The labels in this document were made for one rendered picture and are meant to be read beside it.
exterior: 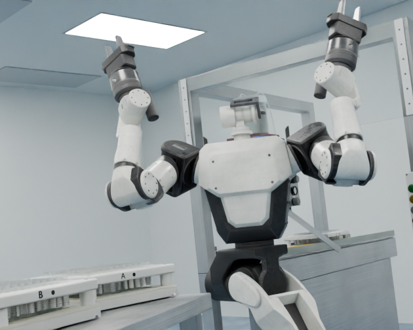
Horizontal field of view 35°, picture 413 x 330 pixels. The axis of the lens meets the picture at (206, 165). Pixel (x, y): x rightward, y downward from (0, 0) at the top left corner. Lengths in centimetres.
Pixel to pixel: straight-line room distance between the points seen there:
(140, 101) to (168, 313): 78
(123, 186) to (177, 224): 653
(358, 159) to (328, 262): 146
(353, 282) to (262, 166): 164
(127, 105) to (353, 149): 64
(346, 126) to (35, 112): 652
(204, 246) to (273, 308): 101
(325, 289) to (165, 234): 548
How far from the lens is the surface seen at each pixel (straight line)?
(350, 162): 167
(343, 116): 173
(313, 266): 296
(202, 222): 278
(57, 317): 114
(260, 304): 187
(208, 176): 189
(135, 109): 186
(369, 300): 358
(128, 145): 180
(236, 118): 196
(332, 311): 320
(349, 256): 330
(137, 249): 856
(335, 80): 180
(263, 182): 186
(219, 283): 203
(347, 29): 191
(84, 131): 830
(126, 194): 175
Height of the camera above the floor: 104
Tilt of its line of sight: 6 degrees up
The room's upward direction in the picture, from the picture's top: 6 degrees counter-clockwise
